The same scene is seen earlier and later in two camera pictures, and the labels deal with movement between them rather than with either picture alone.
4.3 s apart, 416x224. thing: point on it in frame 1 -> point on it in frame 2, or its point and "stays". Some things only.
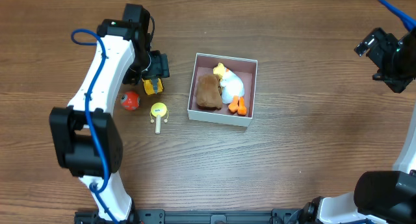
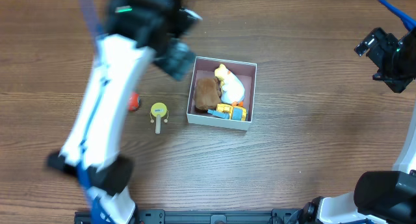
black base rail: (201, 216) stays
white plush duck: (232, 87) stays
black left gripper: (155, 76) -> (175, 63)
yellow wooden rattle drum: (158, 110) stays
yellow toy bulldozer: (149, 87) -> (229, 112)
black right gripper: (370, 42) stays
